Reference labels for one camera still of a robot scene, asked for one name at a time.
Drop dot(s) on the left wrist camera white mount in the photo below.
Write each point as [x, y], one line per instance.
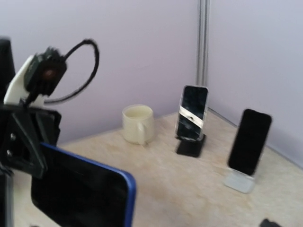
[37, 79]

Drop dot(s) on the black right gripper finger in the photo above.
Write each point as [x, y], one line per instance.
[267, 223]

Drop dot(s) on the black folding phone stand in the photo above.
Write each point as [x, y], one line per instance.
[191, 148]

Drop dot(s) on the left aluminium frame post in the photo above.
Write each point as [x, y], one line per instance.
[202, 42]

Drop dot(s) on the black phone silver case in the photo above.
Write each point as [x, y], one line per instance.
[192, 113]

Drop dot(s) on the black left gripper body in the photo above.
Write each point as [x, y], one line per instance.
[46, 123]

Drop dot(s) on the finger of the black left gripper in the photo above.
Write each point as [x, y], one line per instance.
[24, 146]

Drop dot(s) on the cream ceramic mug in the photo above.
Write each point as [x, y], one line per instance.
[138, 124]

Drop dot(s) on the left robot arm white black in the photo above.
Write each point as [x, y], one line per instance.
[7, 70]

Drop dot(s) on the white folding phone stand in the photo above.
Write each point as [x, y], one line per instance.
[239, 181]

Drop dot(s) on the blue phone underneath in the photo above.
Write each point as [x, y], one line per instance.
[76, 191]

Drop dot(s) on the clear phone case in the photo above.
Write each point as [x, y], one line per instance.
[250, 139]

